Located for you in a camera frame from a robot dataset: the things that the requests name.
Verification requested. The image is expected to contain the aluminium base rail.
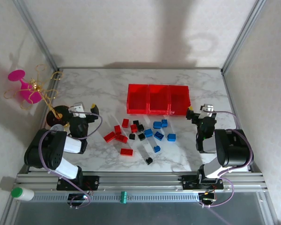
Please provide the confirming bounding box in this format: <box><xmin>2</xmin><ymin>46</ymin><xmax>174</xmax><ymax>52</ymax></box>
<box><xmin>15</xmin><ymin>172</ymin><xmax>268</xmax><ymax>191</ymax></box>

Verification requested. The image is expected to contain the aluminium table side rail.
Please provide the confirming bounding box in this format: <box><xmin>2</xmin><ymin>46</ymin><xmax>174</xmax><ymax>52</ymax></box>
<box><xmin>222</xmin><ymin>70</ymin><xmax>263</xmax><ymax>174</ymax></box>

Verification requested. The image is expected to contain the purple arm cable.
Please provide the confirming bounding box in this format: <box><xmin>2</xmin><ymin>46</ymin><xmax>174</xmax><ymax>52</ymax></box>
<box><xmin>198</xmin><ymin>111</ymin><xmax>254</xmax><ymax>208</ymax></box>
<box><xmin>38</xmin><ymin>112</ymin><xmax>104</xmax><ymax>209</ymax></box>

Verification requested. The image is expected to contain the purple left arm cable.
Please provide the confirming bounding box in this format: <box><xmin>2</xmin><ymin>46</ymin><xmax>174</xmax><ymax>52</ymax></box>
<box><xmin>38</xmin><ymin>112</ymin><xmax>104</xmax><ymax>209</ymax></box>

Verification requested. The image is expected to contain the black controller board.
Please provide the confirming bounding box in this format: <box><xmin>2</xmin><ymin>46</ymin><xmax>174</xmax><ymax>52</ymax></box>
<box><xmin>67</xmin><ymin>193</ymin><xmax>89</xmax><ymax>204</ymax></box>
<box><xmin>198</xmin><ymin>192</ymin><xmax>217</xmax><ymax>203</ymax></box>

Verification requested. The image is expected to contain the grey slotted cable duct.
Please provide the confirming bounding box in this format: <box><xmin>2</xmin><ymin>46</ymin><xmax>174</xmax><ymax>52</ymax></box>
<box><xmin>13</xmin><ymin>191</ymin><xmax>202</xmax><ymax>203</ymax></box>

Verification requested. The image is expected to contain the grey metal panel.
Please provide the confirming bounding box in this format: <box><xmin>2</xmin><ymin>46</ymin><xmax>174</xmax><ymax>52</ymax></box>
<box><xmin>13</xmin><ymin>201</ymin><xmax>270</xmax><ymax>225</ymax></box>

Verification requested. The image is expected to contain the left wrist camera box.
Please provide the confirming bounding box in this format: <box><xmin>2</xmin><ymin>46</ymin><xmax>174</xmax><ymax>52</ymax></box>
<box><xmin>69</xmin><ymin>102</ymin><xmax>87</xmax><ymax>119</ymax></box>

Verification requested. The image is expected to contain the pink wine glass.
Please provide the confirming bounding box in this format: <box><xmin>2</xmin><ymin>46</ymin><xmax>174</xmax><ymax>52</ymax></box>
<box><xmin>7</xmin><ymin>69</ymin><xmax>43</xmax><ymax>104</ymax></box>

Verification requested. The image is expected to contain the gold wire glass rack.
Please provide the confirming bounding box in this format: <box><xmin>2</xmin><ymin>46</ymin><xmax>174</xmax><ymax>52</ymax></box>
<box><xmin>3</xmin><ymin>64</ymin><xmax>74</xmax><ymax>128</ymax></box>

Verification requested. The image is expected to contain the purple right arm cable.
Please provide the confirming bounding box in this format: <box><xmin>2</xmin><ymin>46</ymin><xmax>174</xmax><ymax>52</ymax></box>
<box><xmin>198</xmin><ymin>111</ymin><xmax>254</xmax><ymax>208</ymax></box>

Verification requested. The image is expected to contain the white bottle green cap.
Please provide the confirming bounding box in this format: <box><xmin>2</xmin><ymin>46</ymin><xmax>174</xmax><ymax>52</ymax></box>
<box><xmin>10</xmin><ymin>187</ymin><xmax>36</xmax><ymax>202</ymax></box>

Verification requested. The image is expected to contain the aluminium frame post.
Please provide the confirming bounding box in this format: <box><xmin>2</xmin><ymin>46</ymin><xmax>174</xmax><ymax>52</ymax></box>
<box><xmin>13</xmin><ymin>0</ymin><xmax>60</xmax><ymax>72</ymax></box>
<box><xmin>221</xmin><ymin>0</ymin><xmax>266</xmax><ymax>75</ymax></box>

